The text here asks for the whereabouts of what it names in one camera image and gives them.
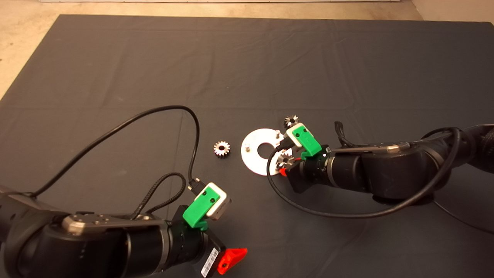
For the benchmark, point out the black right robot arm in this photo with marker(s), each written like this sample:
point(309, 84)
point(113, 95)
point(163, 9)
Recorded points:
point(386, 170)

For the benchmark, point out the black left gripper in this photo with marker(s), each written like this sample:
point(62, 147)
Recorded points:
point(214, 251)

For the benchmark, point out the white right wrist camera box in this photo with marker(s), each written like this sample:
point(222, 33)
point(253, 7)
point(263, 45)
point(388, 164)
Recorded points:
point(290, 133)

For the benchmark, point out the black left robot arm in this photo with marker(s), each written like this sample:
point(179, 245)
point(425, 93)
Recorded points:
point(77, 247)

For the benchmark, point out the dark grey table cloth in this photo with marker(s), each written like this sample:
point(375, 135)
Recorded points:
point(247, 69)

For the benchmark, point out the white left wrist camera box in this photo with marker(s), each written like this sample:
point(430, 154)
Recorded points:
point(223, 204)

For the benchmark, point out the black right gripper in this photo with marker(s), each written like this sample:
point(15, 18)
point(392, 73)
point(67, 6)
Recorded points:
point(297, 179)

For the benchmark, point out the green left camera mount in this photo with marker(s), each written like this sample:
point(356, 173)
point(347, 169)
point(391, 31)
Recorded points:
point(198, 208)

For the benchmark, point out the round metal carrier plate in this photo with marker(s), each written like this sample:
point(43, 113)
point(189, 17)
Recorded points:
point(252, 160)

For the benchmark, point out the green right camera mount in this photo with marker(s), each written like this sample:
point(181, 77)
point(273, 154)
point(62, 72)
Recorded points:
point(307, 141)

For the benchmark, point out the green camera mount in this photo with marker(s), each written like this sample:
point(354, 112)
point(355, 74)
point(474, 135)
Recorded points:
point(307, 141)
point(198, 208)

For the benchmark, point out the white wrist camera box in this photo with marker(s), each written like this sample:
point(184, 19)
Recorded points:
point(223, 204)
point(290, 133)

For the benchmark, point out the small steel planetary gear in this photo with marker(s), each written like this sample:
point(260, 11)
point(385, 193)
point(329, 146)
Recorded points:
point(283, 159)
point(218, 146)
point(289, 120)

